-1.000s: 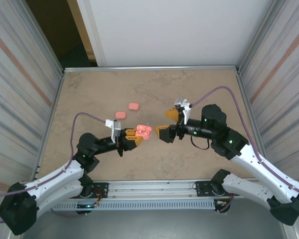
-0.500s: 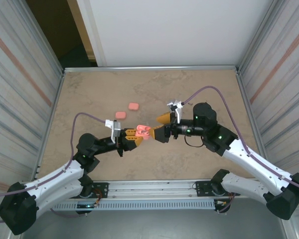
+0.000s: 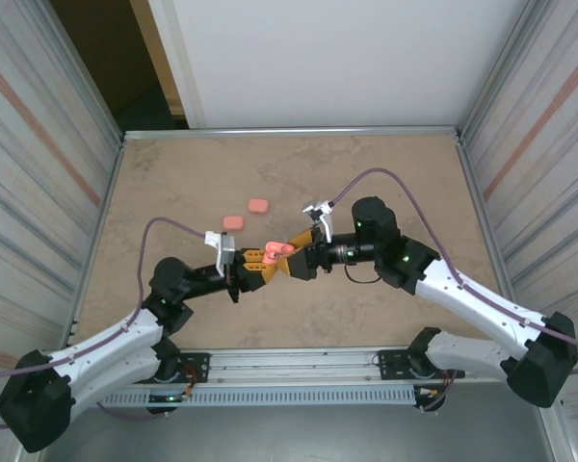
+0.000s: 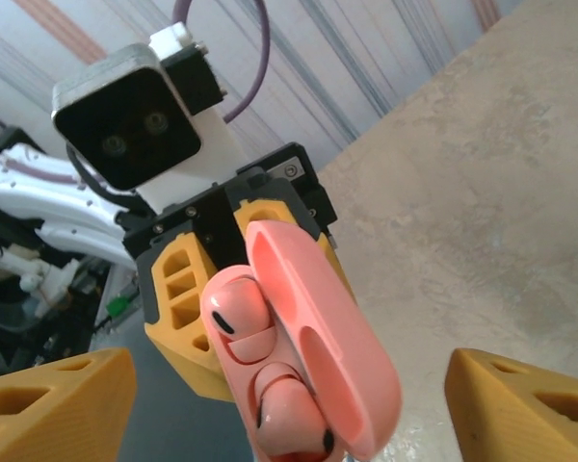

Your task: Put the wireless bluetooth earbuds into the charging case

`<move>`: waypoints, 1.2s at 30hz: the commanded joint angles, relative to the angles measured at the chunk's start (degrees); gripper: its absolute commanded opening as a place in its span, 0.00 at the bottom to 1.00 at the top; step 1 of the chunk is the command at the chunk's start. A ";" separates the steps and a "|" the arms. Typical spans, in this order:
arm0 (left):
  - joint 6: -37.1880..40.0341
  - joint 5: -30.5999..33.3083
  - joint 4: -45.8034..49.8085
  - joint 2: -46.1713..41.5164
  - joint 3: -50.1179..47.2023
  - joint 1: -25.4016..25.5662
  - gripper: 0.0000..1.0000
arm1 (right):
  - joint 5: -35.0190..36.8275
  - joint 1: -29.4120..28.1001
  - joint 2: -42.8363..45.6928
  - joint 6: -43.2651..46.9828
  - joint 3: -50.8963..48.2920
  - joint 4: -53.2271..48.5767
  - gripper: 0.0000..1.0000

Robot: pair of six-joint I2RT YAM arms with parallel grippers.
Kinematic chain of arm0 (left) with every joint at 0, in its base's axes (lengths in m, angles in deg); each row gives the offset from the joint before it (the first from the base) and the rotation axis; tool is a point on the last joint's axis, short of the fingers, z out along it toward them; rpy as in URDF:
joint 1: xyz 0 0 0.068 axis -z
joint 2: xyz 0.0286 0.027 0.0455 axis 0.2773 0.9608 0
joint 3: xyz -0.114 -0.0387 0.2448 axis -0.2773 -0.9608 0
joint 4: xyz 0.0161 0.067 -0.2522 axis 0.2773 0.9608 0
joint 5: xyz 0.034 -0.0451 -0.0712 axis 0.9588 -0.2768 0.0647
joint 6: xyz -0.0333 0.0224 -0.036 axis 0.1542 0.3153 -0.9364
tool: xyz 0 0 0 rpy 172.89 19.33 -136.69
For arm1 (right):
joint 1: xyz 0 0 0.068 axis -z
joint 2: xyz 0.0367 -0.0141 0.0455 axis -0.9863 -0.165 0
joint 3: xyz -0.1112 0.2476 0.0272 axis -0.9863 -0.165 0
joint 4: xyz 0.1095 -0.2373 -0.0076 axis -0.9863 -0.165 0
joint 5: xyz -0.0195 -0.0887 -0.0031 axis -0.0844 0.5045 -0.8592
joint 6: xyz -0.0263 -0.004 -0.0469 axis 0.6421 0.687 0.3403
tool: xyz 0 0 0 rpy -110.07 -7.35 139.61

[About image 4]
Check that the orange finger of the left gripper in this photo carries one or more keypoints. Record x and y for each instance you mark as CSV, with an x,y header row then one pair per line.
x,y
270,211
183,337

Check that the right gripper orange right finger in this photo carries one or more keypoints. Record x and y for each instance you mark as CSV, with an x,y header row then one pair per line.
x,y
520,418

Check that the green terminal connector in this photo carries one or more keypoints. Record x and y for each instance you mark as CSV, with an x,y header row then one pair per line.
x,y
117,308

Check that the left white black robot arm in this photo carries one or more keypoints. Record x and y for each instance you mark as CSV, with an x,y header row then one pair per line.
x,y
53,212

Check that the pink earbud charging case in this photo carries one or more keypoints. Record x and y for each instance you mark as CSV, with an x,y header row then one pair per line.
x,y
347,366

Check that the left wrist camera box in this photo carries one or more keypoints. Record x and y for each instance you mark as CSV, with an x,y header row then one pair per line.
x,y
125,130

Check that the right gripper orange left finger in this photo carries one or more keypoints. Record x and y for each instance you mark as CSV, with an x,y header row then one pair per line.
x,y
53,414

